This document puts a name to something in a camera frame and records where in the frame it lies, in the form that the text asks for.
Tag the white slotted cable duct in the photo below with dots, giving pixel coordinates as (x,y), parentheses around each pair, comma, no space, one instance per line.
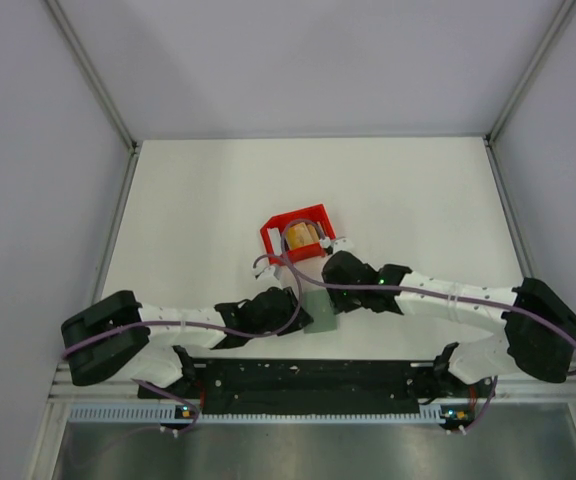
(122,413)

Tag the aluminium frame rail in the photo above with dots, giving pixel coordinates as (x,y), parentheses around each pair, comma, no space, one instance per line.
(520,388)

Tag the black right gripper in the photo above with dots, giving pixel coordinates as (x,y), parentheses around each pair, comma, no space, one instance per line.
(341,305)

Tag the green leather card holder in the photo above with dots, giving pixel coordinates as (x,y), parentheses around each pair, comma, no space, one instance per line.
(318,305)

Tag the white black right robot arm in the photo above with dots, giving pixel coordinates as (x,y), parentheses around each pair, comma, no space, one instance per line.
(530,328)

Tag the red plastic card tray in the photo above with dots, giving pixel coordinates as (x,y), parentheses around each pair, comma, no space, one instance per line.
(273,232)

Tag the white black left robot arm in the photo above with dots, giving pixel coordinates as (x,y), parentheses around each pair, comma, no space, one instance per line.
(120,338)

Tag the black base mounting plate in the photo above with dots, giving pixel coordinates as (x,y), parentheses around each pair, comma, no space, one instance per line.
(318,387)

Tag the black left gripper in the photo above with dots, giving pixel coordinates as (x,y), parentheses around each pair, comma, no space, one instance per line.
(292,310)

